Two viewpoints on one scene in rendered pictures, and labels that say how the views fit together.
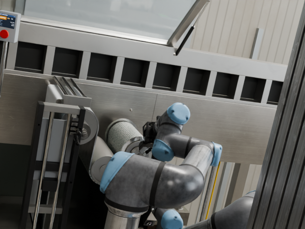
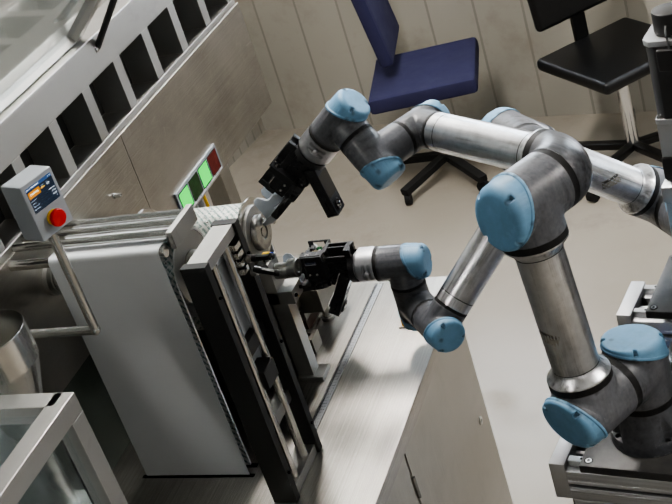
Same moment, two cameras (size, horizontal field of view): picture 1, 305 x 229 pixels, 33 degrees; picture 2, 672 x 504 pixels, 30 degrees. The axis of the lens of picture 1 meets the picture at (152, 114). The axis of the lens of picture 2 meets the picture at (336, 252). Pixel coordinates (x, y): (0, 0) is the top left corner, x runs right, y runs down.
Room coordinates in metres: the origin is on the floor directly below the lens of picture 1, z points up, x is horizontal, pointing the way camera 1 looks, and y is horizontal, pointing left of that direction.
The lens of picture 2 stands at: (0.13, 1.48, 2.42)
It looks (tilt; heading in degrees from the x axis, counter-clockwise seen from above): 29 degrees down; 318
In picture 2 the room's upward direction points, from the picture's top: 18 degrees counter-clockwise
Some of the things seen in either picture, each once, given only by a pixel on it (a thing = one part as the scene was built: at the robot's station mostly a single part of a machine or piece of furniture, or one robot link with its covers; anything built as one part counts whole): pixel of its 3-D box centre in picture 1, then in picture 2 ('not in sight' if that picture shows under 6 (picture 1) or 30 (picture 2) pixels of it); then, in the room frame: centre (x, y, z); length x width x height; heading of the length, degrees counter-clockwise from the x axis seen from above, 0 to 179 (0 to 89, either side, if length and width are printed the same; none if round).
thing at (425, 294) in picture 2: not in sight; (417, 304); (1.70, -0.12, 1.01); 0.11 x 0.08 x 0.11; 150
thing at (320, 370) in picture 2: not in sight; (295, 318); (1.90, 0.04, 1.05); 0.06 x 0.05 x 0.31; 21
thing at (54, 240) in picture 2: (2, 68); (73, 280); (1.78, 0.55, 1.51); 0.02 x 0.02 x 0.20
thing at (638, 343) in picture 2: not in sight; (634, 364); (1.19, -0.10, 0.98); 0.13 x 0.12 x 0.14; 79
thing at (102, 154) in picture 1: (98, 158); not in sight; (2.02, 0.18, 1.18); 0.26 x 0.12 x 0.12; 21
